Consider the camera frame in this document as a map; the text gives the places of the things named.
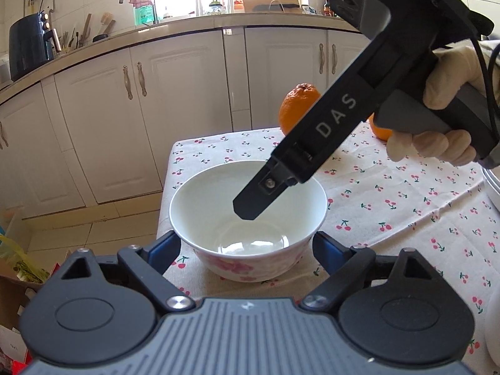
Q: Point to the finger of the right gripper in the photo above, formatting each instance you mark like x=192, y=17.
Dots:
x=263, y=189

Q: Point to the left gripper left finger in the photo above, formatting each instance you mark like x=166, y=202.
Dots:
x=144, y=268

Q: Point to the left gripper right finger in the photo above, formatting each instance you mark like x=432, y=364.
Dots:
x=347, y=270

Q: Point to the white bowl pink flowers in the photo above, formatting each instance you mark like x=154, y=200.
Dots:
x=244, y=249

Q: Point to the white plate with fruit print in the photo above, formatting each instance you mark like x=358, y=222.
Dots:
x=491, y=186

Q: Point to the white kitchen cabinets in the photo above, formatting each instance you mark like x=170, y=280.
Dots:
x=97, y=125

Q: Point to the right hand beige glove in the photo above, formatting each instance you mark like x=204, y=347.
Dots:
x=456, y=67

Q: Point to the cherry print tablecloth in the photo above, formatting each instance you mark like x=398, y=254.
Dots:
x=440, y=210

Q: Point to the orange without leaves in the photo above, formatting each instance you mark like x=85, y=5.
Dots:
x=295, y=105

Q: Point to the yellow plastic bag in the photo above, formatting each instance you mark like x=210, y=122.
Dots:
x=24, y=267

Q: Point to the cardboard box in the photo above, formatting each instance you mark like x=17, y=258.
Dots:
x=15, y=296

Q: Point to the green dish soap bottle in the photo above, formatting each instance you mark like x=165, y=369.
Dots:
x=144, y=12

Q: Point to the black air fryer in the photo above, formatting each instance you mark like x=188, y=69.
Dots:
x=31, y=44

